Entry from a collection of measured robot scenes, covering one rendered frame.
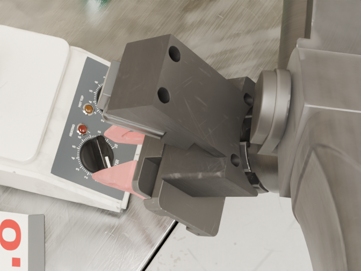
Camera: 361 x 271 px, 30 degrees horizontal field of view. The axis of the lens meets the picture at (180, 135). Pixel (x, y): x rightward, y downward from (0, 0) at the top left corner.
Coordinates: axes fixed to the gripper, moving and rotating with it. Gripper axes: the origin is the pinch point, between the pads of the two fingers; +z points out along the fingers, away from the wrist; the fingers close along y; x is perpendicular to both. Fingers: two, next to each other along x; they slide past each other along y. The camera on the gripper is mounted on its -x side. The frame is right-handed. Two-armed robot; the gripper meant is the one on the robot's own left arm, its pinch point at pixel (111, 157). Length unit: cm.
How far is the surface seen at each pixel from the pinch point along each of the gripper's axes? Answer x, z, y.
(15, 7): -0.5, 20.9, -17.9
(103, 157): 4.2, 5.8, -2.0
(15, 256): 4.0, 13.5, 7.3
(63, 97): 0.6, 9.2, -6.5
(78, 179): 3.7, 7.8, 0.2
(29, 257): 5.3, 13.3, 7.0
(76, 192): 4.2, 8.1, 1.2
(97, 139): 3.2, 6.2, -3.3
